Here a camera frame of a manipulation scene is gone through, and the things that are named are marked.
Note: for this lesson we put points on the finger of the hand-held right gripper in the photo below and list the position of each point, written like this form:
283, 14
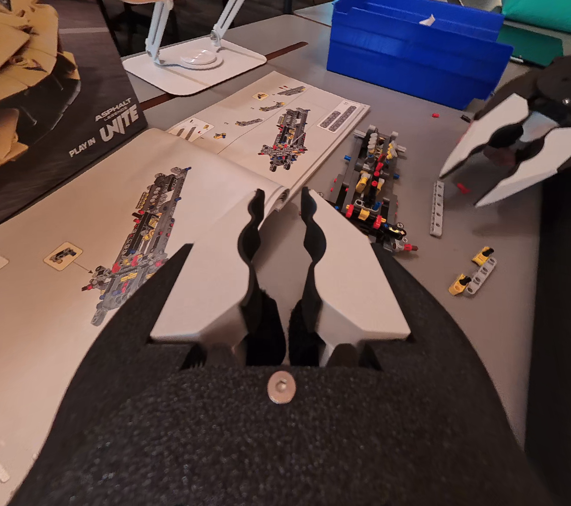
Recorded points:
535, 167
486, 126

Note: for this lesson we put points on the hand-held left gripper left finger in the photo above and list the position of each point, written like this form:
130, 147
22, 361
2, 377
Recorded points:
200, 292

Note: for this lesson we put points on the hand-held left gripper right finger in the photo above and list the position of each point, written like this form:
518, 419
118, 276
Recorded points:
361, 292

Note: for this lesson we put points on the long grey lego beam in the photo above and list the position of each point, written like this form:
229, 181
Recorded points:
437, 208

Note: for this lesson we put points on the yellow lego connector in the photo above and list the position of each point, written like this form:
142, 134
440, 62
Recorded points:
457, 287
481, 257

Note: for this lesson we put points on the short grey lego beam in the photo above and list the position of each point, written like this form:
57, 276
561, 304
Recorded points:
481, 275

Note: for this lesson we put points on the lego chassis model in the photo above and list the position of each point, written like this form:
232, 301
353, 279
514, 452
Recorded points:
370, 184

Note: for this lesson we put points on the lego set box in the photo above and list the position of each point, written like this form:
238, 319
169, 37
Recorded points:
67, 113

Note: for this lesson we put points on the blue plastic bin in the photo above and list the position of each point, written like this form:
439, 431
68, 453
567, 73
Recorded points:
401, 60

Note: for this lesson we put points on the open instruction booklet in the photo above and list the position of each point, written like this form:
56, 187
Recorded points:
67, 225

